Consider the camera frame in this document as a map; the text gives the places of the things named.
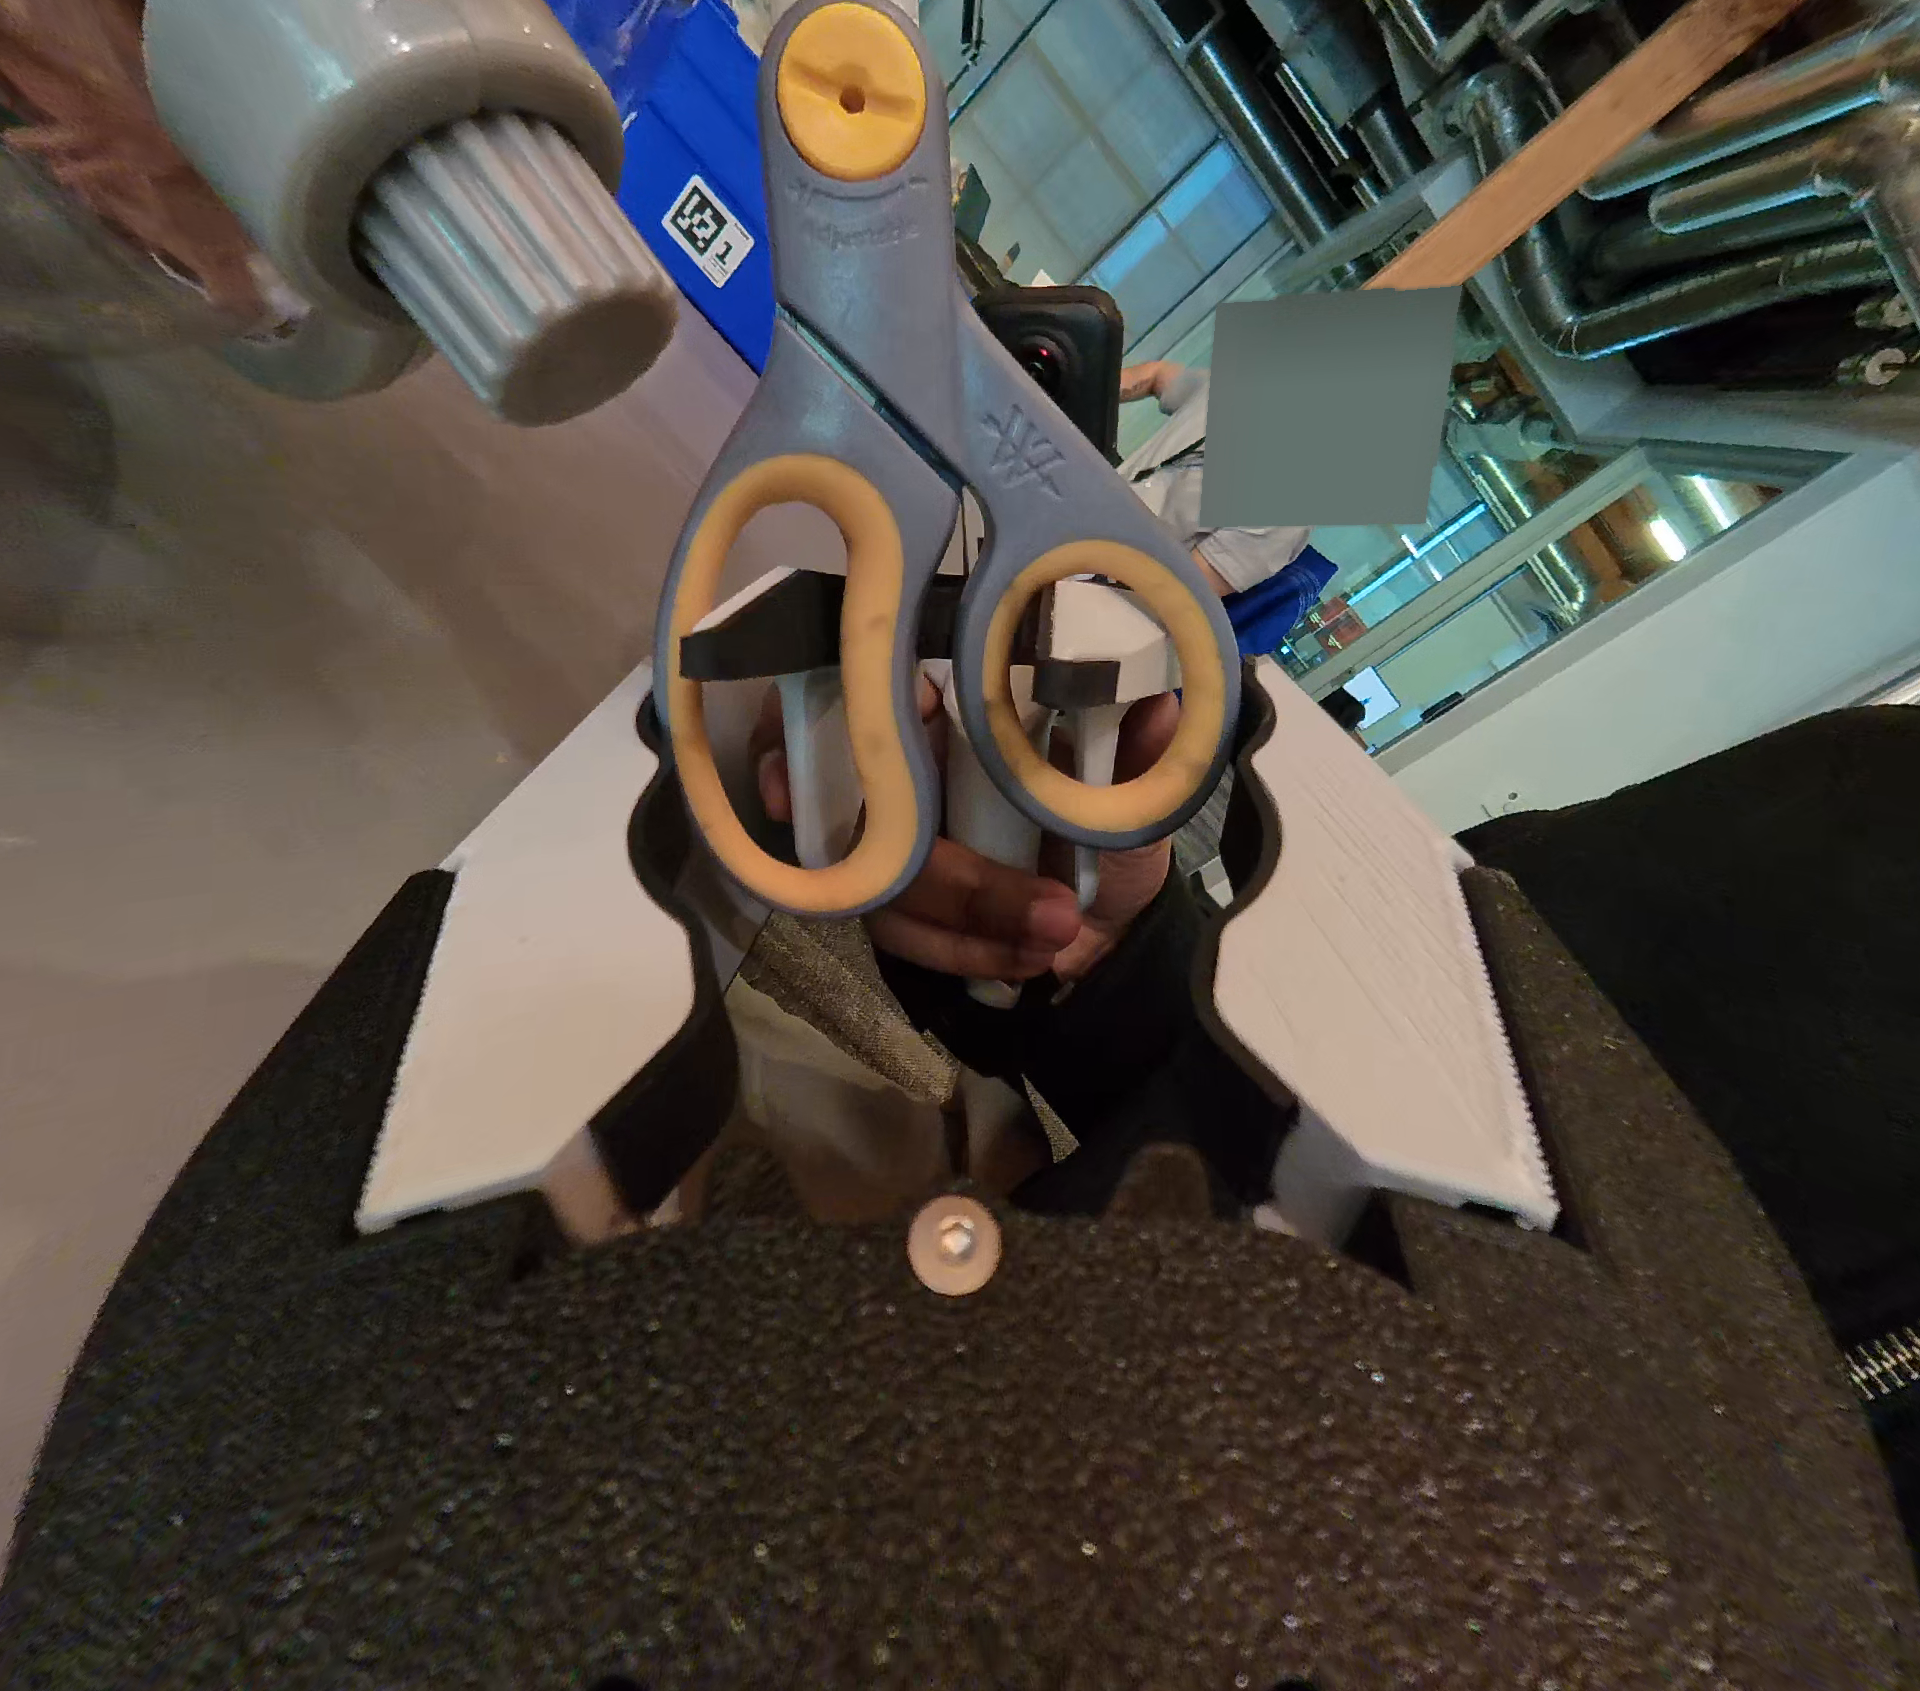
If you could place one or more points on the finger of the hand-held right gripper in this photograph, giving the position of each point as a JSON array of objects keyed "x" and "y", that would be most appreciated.
[
  {"x": 1111, "y": 634},
  {"x": 765, "y": 600}
]

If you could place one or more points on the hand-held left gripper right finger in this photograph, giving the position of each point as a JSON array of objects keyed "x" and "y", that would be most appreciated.
[{"x": 1381, "y": 1001}]

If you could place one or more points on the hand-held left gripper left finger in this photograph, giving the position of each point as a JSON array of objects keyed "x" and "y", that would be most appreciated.
[{"x": 524, "y": 1001}]

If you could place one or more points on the person's right hand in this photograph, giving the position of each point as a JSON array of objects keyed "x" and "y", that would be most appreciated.
[{"x": 975, "y": 918}]

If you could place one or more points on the blue cloth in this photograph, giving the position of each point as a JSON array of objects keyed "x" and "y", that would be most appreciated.
[{"x": 1275, "y": 604}]

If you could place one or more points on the person's black jacket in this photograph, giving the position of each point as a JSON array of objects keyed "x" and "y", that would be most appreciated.
[{"x": 1724, "y": 971}]

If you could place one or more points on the blue plastic bin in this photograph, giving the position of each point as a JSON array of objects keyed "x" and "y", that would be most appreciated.
[{"x": 704, "y": 130}]

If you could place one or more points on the cluster of silver ceiling pipes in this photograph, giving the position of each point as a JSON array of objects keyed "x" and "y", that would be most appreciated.
[{"x": 1724, "y": 220}]

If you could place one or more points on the clear maze puzzle ball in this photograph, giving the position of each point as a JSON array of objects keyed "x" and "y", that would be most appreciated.
[{"x": 374, "y": 40}]

